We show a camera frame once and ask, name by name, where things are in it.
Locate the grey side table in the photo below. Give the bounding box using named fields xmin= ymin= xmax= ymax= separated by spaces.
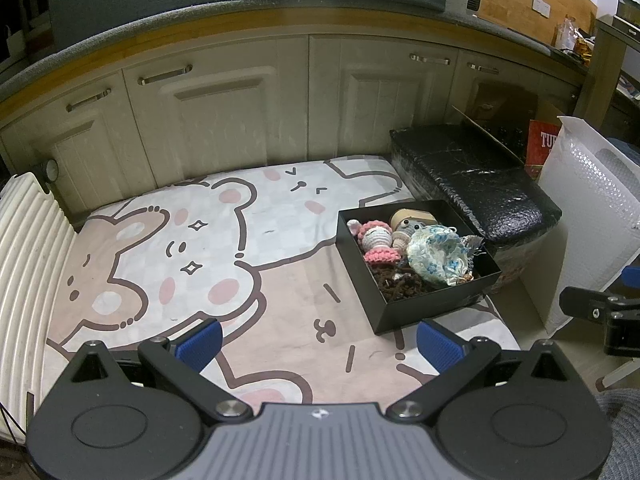
xmin=572 ymin=0 xmax=640 ymax=142

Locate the person's grey knit clothing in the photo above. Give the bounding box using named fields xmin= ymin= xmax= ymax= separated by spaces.
xmin=594 ymin=386 xmax=640 ymax=480

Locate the white ribbed suitcase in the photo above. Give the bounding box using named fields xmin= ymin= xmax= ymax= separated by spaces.
xmin=0 ymin=158 xmax=79 ymax=442

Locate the black cardboard box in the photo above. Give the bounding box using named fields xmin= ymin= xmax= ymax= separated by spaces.
xmin=335 ymin=198 xmax=503 ymax=336

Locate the black wrapped package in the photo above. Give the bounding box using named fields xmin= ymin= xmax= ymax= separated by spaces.
xmin=389 ymin=123 xmax=562 ymax=262

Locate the snack bag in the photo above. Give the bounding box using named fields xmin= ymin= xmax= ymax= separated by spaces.
xmin=552 ymin=13 xmax=597 ymax=59

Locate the cream cabinet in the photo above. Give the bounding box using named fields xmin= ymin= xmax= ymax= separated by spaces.
xmin=0 ymin=0 xmax=589 ymax=222

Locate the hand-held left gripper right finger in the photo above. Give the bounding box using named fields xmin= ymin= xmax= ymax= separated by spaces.
xmin=386 ymin=319 xmax=577 ymax=424

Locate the grey crochet fish toy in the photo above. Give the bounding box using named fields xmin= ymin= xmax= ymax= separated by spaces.
xmin=392 ymin=217 xmax=427 ymax=252

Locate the oval wooden block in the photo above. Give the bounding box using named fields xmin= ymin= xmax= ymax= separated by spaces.
xmin=389 ymin=208 xmax=436 ymax=229

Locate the cartoon bear printed blanket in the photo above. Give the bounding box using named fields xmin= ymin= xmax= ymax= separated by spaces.
xmin=42 ymin=154 xmax=522 ymax=407

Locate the floral drawstring pouch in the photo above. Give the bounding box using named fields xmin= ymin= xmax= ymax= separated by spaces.
xmin=407 ymin=224 xmax=476 ymax=289

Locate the red box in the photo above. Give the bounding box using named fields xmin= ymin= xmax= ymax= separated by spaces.
xmin=524 ymin=118 xmax=561 ymax=169

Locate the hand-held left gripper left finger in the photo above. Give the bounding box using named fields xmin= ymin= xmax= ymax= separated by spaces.
xmin=64 ymin=318 xmax=255 ymax=424

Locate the brown purple blue crochet piece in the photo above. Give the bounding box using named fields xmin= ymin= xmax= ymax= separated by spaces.
xmin=372 ymin=264 xmax=442 ymax=304

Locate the pink crochet doll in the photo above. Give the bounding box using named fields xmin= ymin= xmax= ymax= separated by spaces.
xmin=347 ymin=218 xmax=404 ymax=265

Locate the cream cabinet door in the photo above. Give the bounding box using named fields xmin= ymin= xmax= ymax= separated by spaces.
xmin=122 ymin=34 xmax=312 ymax=192
xmin=452 ymin=49 xmax=587 ymax=132
xmin=307 ymin=34 xmax=462 ymax=162
xmin=0 ymin=72 xmax=157 ymax=217

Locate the white bubble mailer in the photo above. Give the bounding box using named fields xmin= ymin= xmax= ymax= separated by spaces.
xmin=537 ymin=115 xmax=640 ymax=337

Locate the brown cardboard box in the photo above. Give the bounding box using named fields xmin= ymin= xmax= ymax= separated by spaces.
xmin=449 ymin=82 xmax=564 ymax=164

